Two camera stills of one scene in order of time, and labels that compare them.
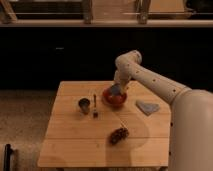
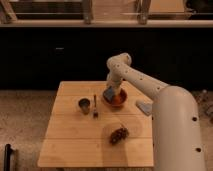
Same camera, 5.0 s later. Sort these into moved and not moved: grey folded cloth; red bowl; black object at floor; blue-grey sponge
Moved: blue-grey sponge
Not moved: black object at floor; grey folded cloth; red bowl
